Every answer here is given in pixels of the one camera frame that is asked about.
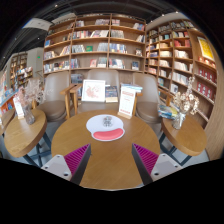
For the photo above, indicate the transparent computer mouse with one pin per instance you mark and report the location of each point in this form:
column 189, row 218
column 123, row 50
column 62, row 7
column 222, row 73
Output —
column 107, row 121

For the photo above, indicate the distant wooden shelf unit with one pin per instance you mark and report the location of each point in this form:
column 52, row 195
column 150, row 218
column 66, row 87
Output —
column 20, row 66

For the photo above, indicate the white framed floral picture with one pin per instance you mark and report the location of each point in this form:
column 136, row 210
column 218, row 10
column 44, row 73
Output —
column 93, row 90

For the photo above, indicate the dark book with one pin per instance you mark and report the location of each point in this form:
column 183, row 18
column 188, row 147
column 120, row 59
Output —
column 111, row 92

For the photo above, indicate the white mouse pad red rest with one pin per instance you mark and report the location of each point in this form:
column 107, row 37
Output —
column 95, row 126

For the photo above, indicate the blue book stack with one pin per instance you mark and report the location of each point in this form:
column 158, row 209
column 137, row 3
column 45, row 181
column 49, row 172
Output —
column 131, row 87

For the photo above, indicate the glass vase dried flowers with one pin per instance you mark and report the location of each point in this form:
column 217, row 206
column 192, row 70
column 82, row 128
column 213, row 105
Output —
column 185, row 101

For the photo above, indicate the wide wooden bookshelf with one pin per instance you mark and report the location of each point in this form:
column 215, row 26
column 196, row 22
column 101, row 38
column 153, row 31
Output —
column 93, row 43

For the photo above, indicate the curved wooden bookshelf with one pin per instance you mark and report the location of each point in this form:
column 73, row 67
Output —
column 180, row 56

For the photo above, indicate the small white table sign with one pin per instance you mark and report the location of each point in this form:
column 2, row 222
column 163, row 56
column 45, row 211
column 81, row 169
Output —
column 18, row 108

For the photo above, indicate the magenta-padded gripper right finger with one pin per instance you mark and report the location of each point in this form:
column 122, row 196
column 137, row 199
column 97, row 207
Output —
column 148, row 161

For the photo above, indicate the colourful magazine stack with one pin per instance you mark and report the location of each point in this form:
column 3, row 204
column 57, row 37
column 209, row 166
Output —
column 166, row 111

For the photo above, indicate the round wooden side table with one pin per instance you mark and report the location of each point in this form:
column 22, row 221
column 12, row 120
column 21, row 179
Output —
column 6, row 121
column 186, row 138
column 25, row 133

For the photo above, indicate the white sign wooden base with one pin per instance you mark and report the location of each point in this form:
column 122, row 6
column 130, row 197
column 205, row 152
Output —
column 127, row 101

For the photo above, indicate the colourful book display rack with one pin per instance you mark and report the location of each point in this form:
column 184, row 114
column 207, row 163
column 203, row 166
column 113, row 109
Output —
column 6, row 96

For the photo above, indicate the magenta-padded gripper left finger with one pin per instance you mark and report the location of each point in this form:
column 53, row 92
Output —
column 75, row 160

